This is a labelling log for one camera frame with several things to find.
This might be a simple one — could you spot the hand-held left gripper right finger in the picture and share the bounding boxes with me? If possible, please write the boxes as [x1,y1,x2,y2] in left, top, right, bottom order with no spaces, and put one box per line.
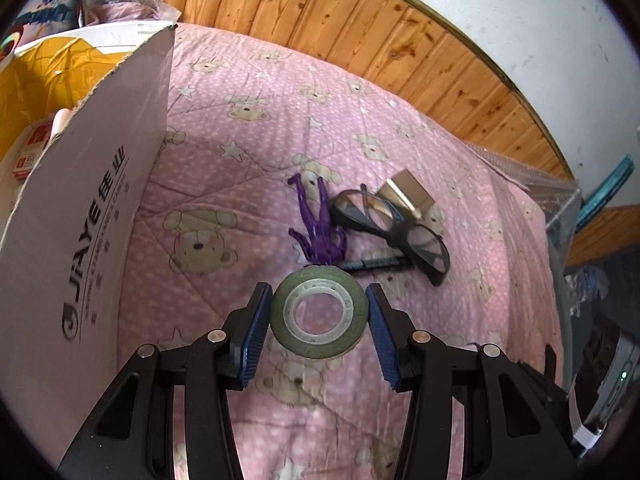
[365,284,581,480]

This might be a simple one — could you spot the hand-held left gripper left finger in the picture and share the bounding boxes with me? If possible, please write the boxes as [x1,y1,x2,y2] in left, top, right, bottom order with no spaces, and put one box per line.
[57,281,275,480]

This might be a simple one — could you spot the green tape roll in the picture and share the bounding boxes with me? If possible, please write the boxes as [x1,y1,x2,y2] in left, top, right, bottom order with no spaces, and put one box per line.
[270,266,371,360]

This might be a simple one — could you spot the black marker pen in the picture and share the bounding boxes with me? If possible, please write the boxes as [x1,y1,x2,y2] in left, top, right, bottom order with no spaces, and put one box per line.
[342,255,416,275]

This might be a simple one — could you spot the purple toy figure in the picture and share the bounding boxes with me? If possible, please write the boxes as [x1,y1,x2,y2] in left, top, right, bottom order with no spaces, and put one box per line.
[287,172,348,266]

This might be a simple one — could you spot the gold cube box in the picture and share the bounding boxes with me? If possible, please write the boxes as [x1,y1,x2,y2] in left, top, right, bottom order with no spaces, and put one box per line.
[376,170,435,222]

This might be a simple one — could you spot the white cardboard box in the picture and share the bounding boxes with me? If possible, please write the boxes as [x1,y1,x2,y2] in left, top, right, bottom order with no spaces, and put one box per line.
[0,21,179,466]

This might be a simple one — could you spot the small red white box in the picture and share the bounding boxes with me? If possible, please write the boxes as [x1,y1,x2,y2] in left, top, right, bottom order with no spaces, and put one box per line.
[9,122,57,182]

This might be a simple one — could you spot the pink stapler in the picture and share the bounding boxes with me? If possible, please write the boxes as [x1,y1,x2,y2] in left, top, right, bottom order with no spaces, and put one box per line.
[51,108,73,138]

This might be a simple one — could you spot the black framed glasses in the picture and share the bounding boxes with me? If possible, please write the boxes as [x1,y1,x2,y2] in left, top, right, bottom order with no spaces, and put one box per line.
[332,185,451,287]

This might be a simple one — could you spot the teal plastic object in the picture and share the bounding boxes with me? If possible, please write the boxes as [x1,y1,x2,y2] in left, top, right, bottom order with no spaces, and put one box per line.
[575,154,636,228]

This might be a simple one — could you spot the pink bear print blanket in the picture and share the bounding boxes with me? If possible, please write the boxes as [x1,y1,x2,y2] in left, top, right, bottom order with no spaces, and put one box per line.
[115,22,568,480]

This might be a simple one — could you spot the robot print toy box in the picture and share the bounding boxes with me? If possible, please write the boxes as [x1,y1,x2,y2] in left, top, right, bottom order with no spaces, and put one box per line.
[0,0,83,61]

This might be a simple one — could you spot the wooden wall panelling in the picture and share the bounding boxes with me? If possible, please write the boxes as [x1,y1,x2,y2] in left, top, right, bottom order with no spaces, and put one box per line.
[112,0,578,181]

